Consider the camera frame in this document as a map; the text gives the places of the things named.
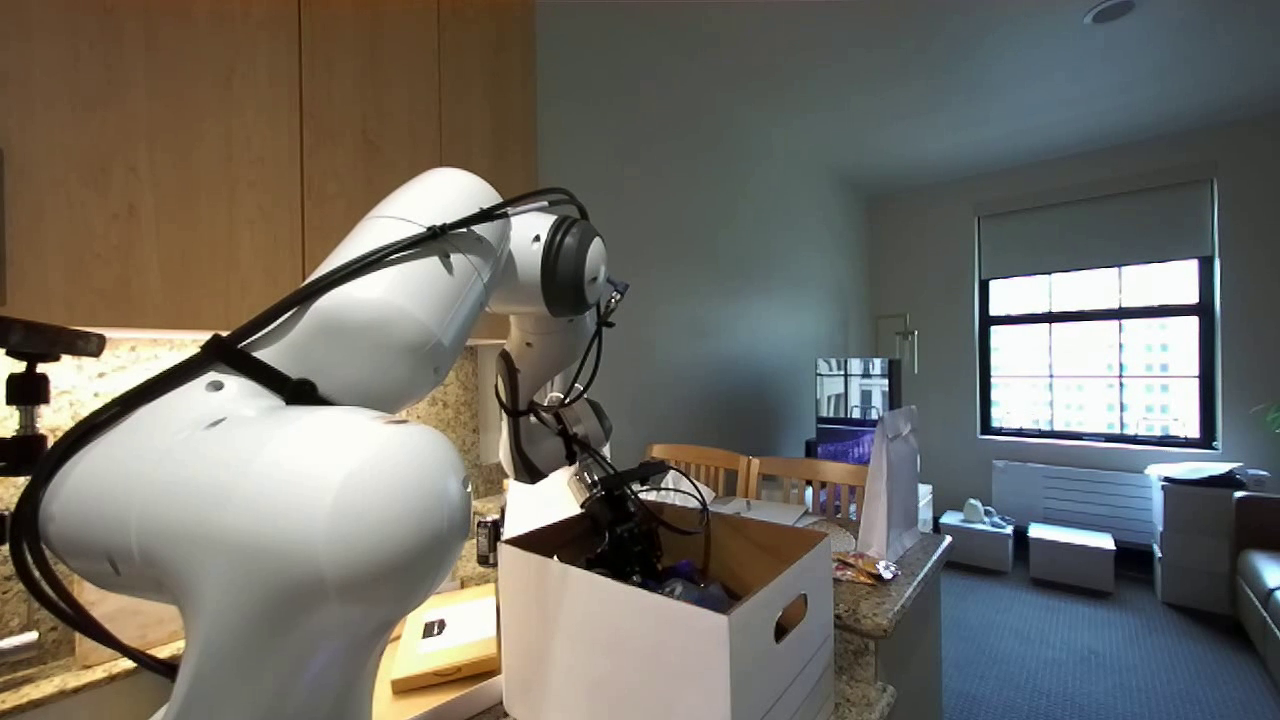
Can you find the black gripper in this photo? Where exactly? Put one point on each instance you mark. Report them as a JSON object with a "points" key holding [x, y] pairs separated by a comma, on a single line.
{"points": [[627, 525]]}

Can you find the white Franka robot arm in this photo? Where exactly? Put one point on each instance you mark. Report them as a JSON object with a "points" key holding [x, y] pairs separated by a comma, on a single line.
{"points": [[266, 533]]}

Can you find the white cardboard box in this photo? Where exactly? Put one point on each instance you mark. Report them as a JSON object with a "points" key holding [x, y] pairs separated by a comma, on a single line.
{"points": [[640, 652]]}

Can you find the white paper bag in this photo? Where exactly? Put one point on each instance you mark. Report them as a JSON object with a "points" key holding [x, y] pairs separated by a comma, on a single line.
{"points": [[542, 500]]}

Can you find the wooden chair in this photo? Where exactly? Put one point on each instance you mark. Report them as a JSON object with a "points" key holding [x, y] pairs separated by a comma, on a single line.
{"points": [[693, 464], [814, 480]]}

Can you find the dark white-striped Adidas jacket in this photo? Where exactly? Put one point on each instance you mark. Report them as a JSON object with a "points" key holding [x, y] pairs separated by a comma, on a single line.
{"points": [[699, 588]]}

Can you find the dark jar with cork lid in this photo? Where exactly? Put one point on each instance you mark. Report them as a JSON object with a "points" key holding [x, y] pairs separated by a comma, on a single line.
{"points": [[490, 544]]}

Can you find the small colourful packet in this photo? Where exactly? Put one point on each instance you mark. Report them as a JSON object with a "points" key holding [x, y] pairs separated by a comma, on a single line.
{"points": [[865, 569]]}

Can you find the brown flat board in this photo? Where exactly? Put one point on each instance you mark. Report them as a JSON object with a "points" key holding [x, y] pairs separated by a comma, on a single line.
{"points": [[425, 706]]}

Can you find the white ottoman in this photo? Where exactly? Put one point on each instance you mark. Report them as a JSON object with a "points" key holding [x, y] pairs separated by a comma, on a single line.
{"points": [[976, 544], [1068, 556]]}

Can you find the white radiator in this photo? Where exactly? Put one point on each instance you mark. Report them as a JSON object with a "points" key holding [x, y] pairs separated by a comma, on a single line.
{"points": [[1064, 499]]}

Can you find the black-framed window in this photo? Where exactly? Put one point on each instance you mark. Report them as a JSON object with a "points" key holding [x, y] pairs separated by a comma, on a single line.
{"points": [[1095, 344]]}

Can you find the grey roller blind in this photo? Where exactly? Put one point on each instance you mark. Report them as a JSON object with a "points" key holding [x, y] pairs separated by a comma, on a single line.
{"points": [[1095, 225]]}

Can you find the white low cabinet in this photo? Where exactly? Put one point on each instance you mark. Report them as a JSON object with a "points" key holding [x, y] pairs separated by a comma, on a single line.
{"points": [[1193, 543]]}

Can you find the grey sofa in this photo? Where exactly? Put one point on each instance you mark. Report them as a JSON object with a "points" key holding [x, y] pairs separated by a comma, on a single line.
{"points": [[1261, 602]]}

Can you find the wooden wall cabinets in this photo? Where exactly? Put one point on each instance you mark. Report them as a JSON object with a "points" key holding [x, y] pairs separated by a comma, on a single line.
{"points": [[200, 133]]}

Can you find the black camera tripod mount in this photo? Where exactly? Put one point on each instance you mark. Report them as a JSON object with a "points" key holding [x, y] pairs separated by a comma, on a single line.
{"points": [[42, 342]]}

